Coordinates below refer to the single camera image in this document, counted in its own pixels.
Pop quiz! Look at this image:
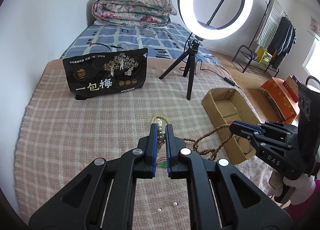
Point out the black snack bag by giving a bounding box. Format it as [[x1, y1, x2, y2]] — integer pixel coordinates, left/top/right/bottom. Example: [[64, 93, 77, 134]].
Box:
[[63, 48, 148, 100]]

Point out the pink plaid blanket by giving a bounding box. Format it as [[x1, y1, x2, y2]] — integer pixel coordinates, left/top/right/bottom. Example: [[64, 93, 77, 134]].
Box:
[[13, 59, 288, 230]]

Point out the orange gift box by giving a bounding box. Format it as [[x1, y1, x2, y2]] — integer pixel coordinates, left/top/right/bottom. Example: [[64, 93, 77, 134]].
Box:
[[259, 77, 300, 124]]

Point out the blue patterned bed sheet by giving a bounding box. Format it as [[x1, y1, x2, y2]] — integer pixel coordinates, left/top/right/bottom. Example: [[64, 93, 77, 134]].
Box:
[[60, 21, 222, 66]]

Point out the folded floral quilt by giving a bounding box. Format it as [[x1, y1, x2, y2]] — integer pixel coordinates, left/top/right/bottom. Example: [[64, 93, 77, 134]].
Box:
[[91, 0, 177, 27]]

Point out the white knit gloved hand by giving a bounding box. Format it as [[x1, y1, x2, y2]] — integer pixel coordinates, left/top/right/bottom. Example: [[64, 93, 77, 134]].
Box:
[[267, 170, 319, 205]]

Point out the cardboard box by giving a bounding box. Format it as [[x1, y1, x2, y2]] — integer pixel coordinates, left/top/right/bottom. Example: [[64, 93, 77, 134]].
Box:
[[202, 88, 260, 164]]

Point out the black tripod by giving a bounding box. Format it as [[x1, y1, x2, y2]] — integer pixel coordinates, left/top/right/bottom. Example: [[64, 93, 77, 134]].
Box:
[[159, 39, 200, 101]]

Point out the white pearl necklace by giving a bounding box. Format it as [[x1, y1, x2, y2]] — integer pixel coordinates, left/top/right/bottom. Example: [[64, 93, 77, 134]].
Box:
[[150, 115, 171, 157]]

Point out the white ring light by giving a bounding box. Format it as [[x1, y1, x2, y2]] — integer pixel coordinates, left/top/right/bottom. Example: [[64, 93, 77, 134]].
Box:
[[177, 0, 254, 41]]

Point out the brown wooden bead necklace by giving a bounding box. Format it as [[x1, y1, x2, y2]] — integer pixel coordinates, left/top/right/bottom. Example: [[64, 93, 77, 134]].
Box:
[[183, 123, 237, 161]]

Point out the black clothes rack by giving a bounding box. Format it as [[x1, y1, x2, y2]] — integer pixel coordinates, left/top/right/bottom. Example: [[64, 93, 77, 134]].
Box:
[[232, 0, 297, 77]]

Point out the black cable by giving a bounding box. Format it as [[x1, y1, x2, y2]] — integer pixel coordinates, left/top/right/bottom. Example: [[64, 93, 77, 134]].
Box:
[[195, 58, 242, 89]]

